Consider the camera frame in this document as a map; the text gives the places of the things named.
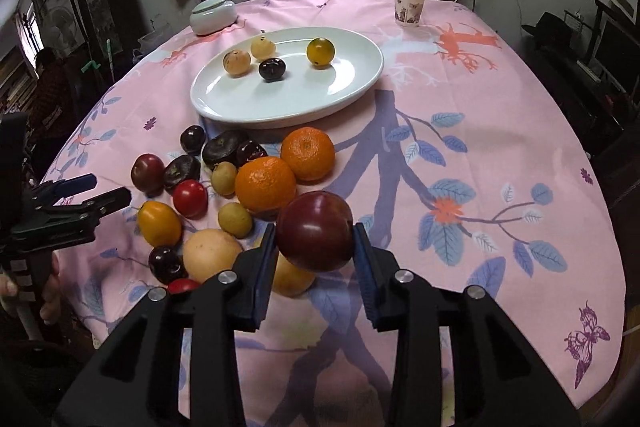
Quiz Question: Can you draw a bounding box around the yellow-brown longan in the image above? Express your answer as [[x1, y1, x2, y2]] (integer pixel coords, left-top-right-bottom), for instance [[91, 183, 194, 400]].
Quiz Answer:
[[210, 161, 238, 196], [218, 202, 254, 239]]

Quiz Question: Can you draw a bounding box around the pale speckled longan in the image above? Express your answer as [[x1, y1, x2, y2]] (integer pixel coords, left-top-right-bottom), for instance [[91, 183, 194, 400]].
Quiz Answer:
[[250, 34, 276, 60], [223, 49, 251, 76]]

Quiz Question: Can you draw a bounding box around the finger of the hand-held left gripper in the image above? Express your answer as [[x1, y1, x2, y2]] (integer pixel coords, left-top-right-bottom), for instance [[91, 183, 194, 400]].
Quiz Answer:
[[31, 173, 99, 208], [50, 186, 133, 230]]

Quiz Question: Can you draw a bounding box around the orange mandarin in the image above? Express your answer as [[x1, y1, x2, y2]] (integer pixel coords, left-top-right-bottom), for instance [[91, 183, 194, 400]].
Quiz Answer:
[[280, 127, 336, 182], [235, 157, 298, 214]]

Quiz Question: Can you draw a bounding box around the white oval plate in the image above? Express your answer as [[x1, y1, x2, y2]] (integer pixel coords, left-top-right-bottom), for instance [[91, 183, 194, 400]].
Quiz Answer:
[[189, 27, 385, 130]]

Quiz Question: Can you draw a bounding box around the dark water chestnut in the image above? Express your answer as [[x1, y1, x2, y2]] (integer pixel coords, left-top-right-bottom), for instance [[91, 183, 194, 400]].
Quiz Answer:
[[162, 155, 202, 188], [201, 130, 251, 170]]

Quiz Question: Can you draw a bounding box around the pink floral tablecloth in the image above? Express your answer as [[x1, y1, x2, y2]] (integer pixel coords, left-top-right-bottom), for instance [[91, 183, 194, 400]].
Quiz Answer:
[[40, 0, 628, 427]]

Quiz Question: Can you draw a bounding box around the person's left hand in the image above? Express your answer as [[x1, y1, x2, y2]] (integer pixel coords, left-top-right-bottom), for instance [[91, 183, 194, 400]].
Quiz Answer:
[[0, 252, 62, 327]]

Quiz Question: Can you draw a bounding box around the person's left forearm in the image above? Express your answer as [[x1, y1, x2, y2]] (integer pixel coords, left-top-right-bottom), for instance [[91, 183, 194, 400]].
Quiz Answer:
[[0, 307, 101, 427]]

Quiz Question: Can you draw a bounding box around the dark red plum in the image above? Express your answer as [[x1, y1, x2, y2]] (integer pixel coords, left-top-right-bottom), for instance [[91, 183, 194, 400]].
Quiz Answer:
[[275, 191, 355, 272]]

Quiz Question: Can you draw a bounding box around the dark cherry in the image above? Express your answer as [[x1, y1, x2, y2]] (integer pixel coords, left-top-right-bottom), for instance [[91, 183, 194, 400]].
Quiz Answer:
[[258, 57, 287, 82], [236, 140, 268, 168], [148, 245, 188, 285], [180, 125, 207, 154]]

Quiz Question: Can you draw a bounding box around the white lidded ceramic jar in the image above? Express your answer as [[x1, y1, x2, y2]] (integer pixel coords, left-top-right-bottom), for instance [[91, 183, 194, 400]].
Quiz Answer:
[[189, 0, 237, 36]]

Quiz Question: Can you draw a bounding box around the yellow-green tomato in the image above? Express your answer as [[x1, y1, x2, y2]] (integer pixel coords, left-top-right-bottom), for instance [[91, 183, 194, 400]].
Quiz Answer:
[[306, 37, 336, 68]]

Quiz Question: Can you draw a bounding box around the yellow oval tomato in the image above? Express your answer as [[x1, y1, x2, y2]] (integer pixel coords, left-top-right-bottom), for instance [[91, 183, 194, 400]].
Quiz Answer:
[[137, 201, 183, 248]]

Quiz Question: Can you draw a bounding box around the printed paper cup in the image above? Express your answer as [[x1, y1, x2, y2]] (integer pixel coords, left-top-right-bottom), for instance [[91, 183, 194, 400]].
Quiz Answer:
[[393, 0, 428, 28]]

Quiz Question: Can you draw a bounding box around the black hat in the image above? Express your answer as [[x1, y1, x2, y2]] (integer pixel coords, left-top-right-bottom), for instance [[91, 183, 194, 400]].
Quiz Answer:
[[521, 12, 576, 50]]

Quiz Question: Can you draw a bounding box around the red cherry tomato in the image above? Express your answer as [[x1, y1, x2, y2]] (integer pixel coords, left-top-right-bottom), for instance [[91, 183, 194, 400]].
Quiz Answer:
[[167, 278, 202, 297], [172, 180, 209, 218]]

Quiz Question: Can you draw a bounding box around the pale yellow loquat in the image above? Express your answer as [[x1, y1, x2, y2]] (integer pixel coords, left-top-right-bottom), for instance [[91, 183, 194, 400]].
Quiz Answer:
[[270, 252, 317, 299], [182, 229, 244, 284]]

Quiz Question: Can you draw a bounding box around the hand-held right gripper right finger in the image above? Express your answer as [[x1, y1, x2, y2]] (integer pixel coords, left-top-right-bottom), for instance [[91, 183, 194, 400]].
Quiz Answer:
[[352, 222, 582, 427]]

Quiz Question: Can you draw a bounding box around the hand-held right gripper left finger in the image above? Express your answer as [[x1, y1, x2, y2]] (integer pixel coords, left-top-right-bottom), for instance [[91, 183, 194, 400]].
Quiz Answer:
[[51, 222, 279, 427]]

